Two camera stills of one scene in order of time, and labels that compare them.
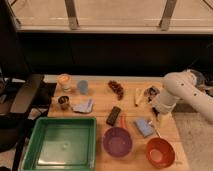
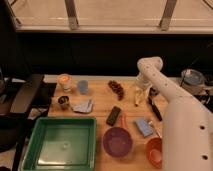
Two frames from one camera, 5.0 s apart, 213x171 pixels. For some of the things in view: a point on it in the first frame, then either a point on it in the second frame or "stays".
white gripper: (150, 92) -> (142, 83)
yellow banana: (139, 94) stays
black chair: (23, 100) stays
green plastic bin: (62, 144) stays
